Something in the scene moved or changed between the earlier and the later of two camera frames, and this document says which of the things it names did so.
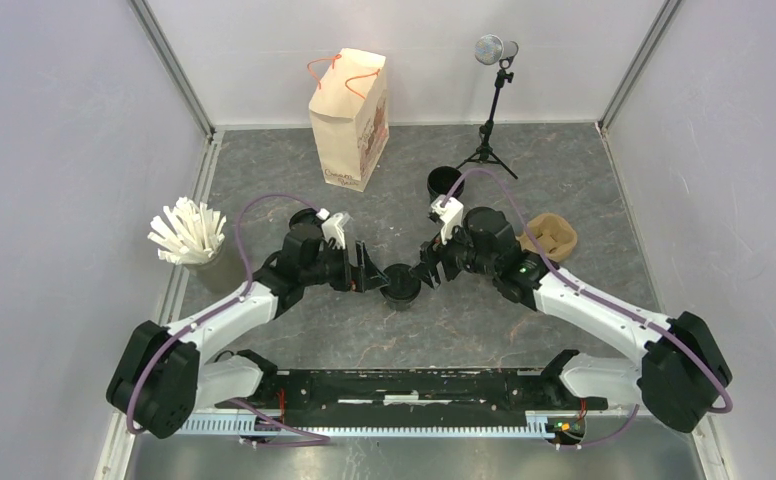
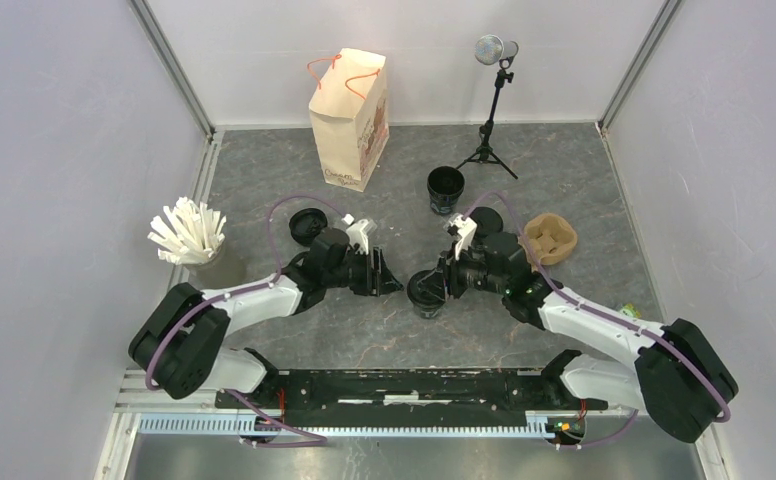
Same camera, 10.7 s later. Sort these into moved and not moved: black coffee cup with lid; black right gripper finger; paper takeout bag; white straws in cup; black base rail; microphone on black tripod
Moved: black right gripper finger; black coffee cup with lid
Not moved: paper takeout bag; microphone on black tripod; black base rail; white straws in cup
